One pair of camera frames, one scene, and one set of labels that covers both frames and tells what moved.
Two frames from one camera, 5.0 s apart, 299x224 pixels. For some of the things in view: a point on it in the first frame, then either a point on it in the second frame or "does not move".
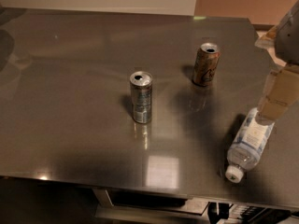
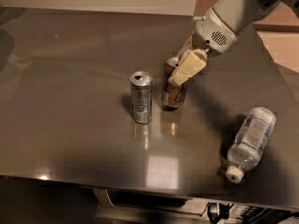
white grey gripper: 290,42 -> 212,35
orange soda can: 206,63 -> 173,95
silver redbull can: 141,84 does not move
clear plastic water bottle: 247,147 does not move
